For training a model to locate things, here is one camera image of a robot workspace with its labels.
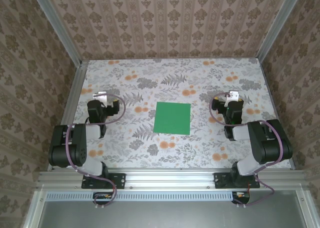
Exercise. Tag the aluminium frame corner post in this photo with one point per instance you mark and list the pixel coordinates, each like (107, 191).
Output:
(277, 23)
(60, 30)

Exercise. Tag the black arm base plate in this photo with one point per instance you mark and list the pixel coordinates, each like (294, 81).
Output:
(221, 180)
(120, 180)

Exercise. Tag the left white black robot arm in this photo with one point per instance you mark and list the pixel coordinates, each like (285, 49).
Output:
(75, 138)

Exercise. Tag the grey metal sheet panel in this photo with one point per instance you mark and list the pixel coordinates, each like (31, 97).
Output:
(170, 215)

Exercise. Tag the green square paper sheet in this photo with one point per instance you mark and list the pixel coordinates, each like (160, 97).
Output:
(172, 118)

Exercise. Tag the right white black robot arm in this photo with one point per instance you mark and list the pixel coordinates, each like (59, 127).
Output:
(267, 143)

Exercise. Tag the aluminium table side rail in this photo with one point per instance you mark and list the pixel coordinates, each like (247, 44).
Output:
(292, 166)
(71, 105)

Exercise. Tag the aluminium lower frame bar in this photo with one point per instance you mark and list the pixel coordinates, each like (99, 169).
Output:
(305, 214)
(33, 213)

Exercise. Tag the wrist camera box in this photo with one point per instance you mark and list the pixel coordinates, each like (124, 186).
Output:
(100, 96)
(233, 95)

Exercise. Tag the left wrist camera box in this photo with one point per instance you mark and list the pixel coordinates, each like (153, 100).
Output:
(100, 96)

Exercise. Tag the aluminium front frame rail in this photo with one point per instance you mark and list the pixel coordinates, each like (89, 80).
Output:
(170, 179)

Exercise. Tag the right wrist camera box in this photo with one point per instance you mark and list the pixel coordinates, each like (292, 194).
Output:
(233, 95)

